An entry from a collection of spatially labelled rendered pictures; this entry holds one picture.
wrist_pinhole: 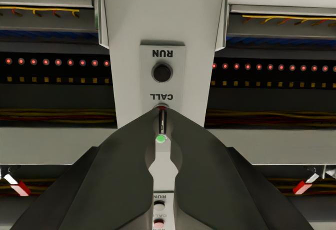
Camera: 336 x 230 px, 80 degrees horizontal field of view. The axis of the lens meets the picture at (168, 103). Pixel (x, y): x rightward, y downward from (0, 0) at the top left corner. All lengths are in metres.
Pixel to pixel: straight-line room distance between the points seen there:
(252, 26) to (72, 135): 0.25
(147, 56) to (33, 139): 0.17
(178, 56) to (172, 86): 0.03
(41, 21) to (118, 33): 0.12
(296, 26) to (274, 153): 0.15
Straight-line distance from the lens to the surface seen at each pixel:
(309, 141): 0.31
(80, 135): 0.26
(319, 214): 0.57
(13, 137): 0.30
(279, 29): 0.28
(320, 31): 0.31
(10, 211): 0.56
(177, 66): 0.19
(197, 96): 0.21
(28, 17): 0.29
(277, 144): 0.29
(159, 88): 0.20
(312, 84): 0.45
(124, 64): 0.19
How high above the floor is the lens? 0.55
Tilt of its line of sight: 29 degrees up
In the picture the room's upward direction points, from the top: 178 degrees counter-clockwise
